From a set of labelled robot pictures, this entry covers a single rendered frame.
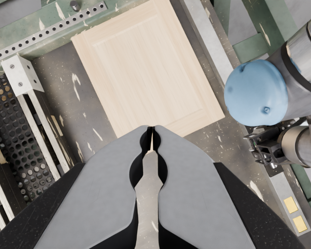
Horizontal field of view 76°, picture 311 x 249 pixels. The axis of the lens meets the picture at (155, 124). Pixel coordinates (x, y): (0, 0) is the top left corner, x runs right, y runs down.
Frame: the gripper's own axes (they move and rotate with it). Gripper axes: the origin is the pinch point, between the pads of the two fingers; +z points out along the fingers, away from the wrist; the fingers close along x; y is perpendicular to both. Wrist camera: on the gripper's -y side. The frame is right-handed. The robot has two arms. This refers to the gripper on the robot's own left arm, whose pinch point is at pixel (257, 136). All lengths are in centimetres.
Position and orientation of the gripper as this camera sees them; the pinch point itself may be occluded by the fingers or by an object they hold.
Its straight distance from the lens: 66.7
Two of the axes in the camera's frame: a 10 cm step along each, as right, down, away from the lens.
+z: 0.1, 0.1, 10.0
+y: -9.0, 4.3, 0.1
